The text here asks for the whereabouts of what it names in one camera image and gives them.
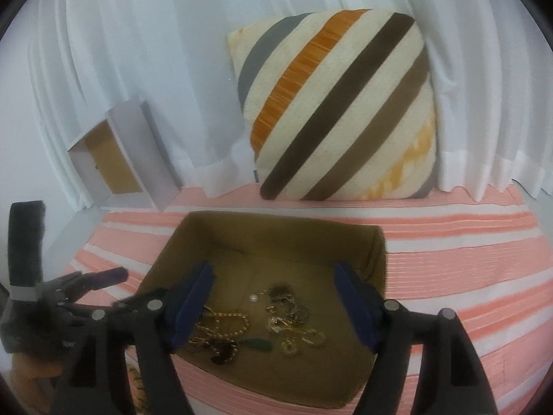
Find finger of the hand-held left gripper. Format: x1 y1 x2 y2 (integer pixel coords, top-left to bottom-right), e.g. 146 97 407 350
56 267 129 301
73 287 169 312

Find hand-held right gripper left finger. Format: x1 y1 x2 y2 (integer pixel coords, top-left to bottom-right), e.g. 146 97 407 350
49 260 216 415

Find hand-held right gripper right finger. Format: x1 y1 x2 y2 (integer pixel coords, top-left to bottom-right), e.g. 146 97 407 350
334 263 499 415

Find gold ornament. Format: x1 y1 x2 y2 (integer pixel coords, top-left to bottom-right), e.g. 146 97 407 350
264 284 310 333

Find printed cardboard box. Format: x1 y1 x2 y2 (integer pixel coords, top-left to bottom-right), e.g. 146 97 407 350
138 211 387 409

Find pink white striped cloth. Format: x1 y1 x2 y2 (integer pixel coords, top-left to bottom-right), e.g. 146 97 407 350
65 184 553 415

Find white shallow box brown inside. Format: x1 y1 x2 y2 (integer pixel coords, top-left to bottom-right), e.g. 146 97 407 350
67 99 182 212

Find diagonal striped pillow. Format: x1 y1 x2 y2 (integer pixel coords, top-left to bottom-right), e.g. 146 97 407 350
227 8 439 203

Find white curtain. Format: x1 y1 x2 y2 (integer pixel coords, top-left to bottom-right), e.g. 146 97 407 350
391 0 553 204
26 0 415 212

